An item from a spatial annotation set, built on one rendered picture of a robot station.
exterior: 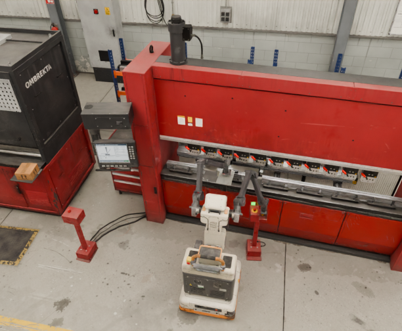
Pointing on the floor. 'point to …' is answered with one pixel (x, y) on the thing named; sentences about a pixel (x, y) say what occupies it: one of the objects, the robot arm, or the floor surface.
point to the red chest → (122, 182)
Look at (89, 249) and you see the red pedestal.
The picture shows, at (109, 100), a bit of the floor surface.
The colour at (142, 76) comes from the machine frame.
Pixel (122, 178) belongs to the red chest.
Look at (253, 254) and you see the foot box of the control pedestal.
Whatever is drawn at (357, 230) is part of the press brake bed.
